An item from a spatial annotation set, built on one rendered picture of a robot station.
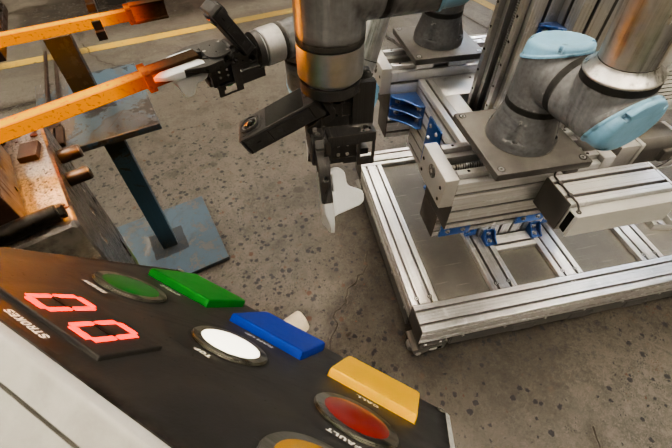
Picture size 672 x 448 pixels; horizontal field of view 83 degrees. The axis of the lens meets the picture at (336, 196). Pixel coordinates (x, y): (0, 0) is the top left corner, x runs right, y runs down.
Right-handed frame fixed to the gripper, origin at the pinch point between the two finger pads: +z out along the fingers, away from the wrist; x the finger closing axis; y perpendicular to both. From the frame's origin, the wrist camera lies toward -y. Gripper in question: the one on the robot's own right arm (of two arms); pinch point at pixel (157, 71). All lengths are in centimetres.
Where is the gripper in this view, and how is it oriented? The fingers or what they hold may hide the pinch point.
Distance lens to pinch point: 77.2
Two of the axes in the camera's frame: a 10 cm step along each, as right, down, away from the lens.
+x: -6.0, -5.9, 5.4
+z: -8.0, 4.6, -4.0
